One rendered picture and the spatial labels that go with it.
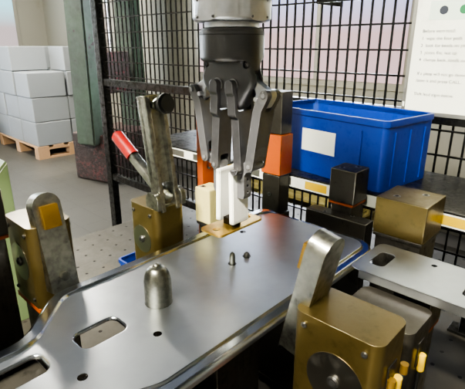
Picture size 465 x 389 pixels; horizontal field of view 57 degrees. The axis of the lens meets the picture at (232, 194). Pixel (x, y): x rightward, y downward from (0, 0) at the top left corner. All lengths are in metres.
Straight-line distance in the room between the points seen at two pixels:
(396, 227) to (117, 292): 0.42
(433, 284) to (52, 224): 0.48
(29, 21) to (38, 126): 2.19
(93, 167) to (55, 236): 3.86
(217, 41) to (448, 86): 0.59
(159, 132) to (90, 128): 3.60
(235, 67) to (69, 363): 0.35
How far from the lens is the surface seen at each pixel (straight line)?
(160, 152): 0.66
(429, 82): 0.98
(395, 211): 0.70
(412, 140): 0.88
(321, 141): 0.88
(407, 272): 0.62
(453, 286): 0.61
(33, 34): 7.25
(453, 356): 1.01
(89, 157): 4.45
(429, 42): 0.99
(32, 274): 0.61
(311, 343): 0.44
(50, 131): 5.55
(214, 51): 0.49
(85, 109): 4.25
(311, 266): 0.41
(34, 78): 5.44
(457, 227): 0.78
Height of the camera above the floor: 1.28
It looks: 19 degrees down
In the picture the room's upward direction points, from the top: straight up
